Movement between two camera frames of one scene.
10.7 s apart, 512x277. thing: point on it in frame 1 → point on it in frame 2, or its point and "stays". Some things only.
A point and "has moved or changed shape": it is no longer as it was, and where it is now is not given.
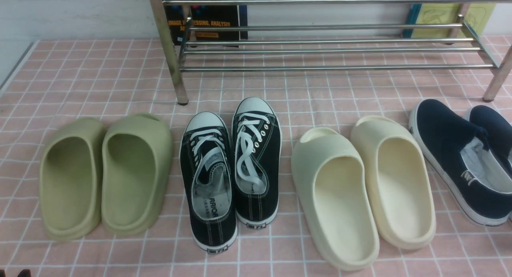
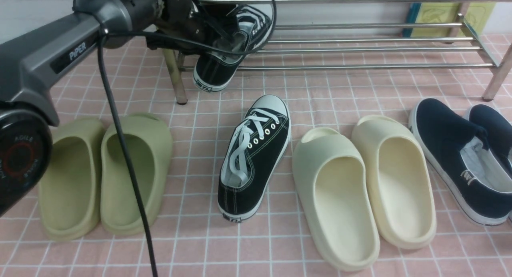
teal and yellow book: x=477 y=15 stays
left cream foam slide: x=332 y=184 stays
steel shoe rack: x=175 y=65 stays
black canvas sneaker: x=257 y=161 has moved or changed shape
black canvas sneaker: x=207 y=164 → x=247 y=29
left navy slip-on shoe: x=477 y=181 stays
